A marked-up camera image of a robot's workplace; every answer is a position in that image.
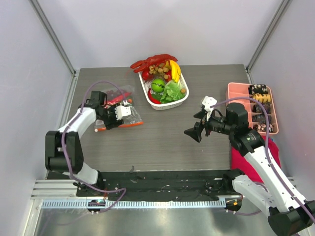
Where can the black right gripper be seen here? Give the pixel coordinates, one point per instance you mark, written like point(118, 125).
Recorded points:
point(202, 126)

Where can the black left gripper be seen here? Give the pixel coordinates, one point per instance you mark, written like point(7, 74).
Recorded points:
point(113, 123)

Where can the red chili pepper toy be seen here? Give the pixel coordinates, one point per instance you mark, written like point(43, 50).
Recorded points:
point(125, 96)

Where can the purple grape bunch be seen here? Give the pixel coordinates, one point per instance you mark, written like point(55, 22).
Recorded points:
point(113, 93)

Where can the clear zip bag orange zipper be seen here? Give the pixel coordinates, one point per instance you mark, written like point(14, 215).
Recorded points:
point(134, 119)

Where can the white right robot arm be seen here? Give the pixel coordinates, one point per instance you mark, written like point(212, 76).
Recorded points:
point(287, 210)

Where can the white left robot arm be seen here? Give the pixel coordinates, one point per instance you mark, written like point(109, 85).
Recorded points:
point(63, 150)

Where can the green lettuce toy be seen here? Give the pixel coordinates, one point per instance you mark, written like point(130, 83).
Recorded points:
point(172, 92)

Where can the pink plastic organizer tray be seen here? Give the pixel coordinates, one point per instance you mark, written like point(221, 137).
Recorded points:
point(235, 90)

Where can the white plastic fruit basket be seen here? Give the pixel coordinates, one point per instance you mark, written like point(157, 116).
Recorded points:
point(166, 106)

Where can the red folded cloth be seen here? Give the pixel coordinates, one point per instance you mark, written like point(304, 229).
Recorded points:
point(239, 162)

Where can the yellow banana bunch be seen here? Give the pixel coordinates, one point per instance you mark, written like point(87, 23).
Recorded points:
point(175, 70)

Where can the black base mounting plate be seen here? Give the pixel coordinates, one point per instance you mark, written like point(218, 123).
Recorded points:
point(165, 186)

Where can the dark patterned rolled sock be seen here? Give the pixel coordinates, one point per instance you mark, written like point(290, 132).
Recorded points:
point(258, 109)

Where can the dark brown rolled sock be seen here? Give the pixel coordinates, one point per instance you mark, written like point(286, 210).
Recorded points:
point(261, 118)

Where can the black white rolled sock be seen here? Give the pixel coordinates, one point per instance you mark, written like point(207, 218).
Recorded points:
point(262, 127)

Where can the brown longan cluster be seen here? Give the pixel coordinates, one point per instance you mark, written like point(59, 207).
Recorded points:
point(160, 69)

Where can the yellow black rolled sock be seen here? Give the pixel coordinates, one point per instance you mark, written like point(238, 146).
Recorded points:
point(262, 98)

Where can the black floral rolled sock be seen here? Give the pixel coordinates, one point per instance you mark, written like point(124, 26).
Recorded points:
point(257, 89)

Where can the red lobster toy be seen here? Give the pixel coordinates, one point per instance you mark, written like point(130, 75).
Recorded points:
point(153, 60)

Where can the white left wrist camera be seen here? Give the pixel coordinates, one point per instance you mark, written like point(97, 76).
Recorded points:
point(123, 110)

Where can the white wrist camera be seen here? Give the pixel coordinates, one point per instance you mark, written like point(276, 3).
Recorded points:
point(207, 105)
point(123, 110)

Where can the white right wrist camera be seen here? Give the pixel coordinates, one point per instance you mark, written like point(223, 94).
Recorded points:
point(207, 105)

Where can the white slotted cable duct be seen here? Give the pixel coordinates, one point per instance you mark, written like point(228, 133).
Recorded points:
point(100, 204)

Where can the aluminium frame rail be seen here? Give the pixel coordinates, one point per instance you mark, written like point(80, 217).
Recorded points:
point(51, 33)

